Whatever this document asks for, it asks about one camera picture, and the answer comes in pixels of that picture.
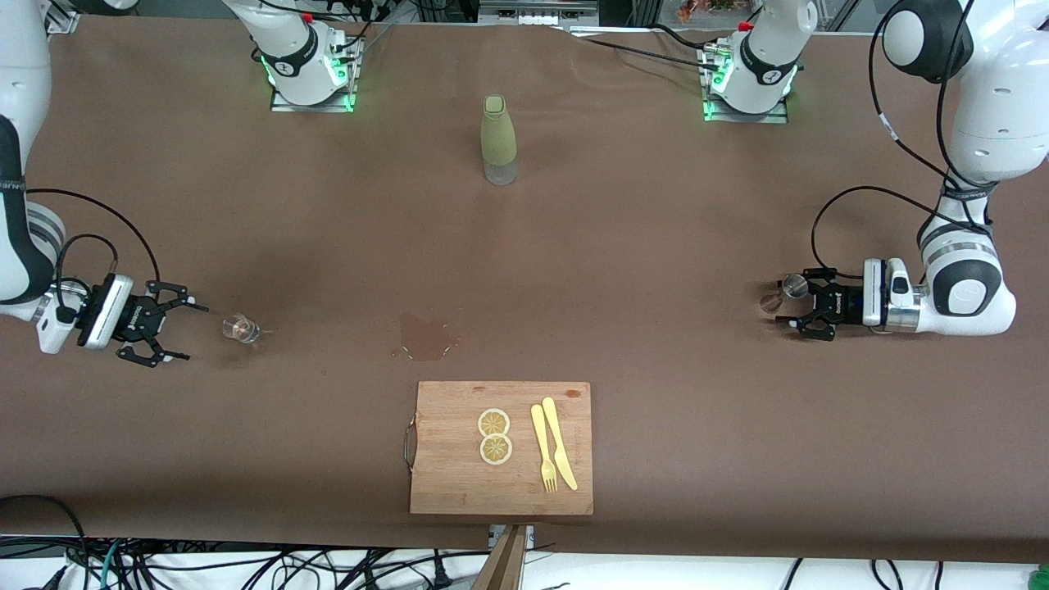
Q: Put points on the grey power strip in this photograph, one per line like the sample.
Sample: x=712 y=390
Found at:
x=533 y=15

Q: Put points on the wooden post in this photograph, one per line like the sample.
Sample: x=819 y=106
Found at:
x=504 y=565

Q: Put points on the aluminium arm base plate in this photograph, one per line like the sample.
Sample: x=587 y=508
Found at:
x=715 y=116
x=280 y=104

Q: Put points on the brown table cover sheet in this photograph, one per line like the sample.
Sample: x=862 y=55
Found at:
x=656 y=246

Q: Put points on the clear glass beaker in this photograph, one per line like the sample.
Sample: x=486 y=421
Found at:
x=240 y=328

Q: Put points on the green plastic item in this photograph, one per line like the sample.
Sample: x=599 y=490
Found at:
x=1042 y=578

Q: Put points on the steel double jigger cup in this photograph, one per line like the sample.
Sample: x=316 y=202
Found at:
x=793 y=287

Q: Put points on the yellow plastic knife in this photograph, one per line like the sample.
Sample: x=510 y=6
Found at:
x=557 y=442

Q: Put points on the yellow plastic fork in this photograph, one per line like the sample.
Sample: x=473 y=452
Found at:
x=541 y=442

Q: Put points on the aluminium corner bracket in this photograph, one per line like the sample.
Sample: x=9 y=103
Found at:
x=61 y=20

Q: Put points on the metal post bracket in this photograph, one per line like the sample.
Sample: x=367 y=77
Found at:
x=495 y=533

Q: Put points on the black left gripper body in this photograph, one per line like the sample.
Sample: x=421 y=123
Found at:
x=839 y=305

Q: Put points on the lemon slice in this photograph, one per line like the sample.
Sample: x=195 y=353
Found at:
x=493 y=423
x=496 y=449

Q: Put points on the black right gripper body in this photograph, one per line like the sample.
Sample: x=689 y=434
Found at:
x=136 y=317

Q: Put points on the green sleeved glass bottle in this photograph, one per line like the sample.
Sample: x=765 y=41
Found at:
x=498 y=135

